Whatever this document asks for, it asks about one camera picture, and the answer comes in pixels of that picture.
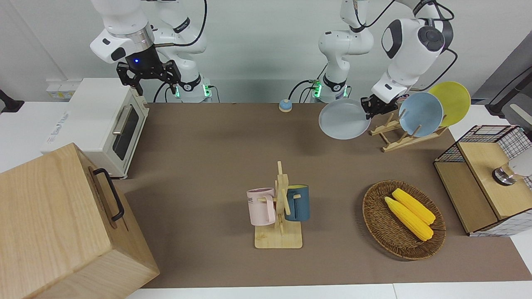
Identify brown wicker basket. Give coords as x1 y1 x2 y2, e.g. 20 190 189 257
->
362 180 446 261

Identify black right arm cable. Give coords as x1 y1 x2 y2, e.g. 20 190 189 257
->
156 0 208 47

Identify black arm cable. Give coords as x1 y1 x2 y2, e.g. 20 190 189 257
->
156 0 208 47
409 0 458 92

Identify yellow corn cob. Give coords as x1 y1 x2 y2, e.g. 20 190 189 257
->
392 188 436 225
384 196 434 241

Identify black left base cable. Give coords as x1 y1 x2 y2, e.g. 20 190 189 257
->
288 64 328 103

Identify brown table mat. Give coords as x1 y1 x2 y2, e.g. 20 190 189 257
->
112 102 532 289

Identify pink mug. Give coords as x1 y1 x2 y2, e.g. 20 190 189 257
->
246 188 277 226

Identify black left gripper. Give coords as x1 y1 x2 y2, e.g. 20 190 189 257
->
361 95 400 121

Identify yellow plate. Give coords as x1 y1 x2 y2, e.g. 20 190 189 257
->
428 81 471 127

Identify wooden plate rack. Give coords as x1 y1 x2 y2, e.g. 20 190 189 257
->
369 113 448 153

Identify gray plate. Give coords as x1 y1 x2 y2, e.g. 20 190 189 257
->
319 99 371 140

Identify dark blue mug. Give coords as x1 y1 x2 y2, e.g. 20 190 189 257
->
284 185 310 222

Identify black clamp object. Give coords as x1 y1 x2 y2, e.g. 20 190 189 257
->
0 89 24 113

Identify wooden mug tree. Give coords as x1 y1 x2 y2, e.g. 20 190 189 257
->
254 161 303 249

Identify white toaster oven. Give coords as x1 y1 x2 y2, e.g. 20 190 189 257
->
40 78 149 180

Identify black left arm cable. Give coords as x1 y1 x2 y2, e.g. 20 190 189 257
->
409 0 458 92

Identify wooden box with black handle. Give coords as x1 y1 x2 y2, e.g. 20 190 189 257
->
0 142 160 299

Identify blue plate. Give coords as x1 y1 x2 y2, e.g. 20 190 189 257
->
399 92 443 137

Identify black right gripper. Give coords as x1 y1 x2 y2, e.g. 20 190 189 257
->
116 45 182 97

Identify white object with metal base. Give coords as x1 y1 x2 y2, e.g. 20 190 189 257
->
492 154 532 186

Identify wire and wood shelf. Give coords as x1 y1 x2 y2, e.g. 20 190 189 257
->
433 125 532 237

